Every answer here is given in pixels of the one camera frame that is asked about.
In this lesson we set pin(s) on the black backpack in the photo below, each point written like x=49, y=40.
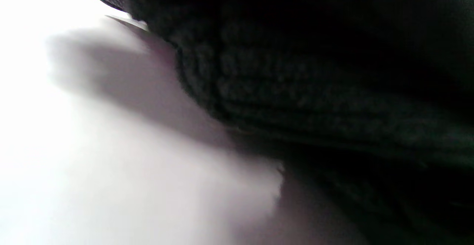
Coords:
x=314, y=108

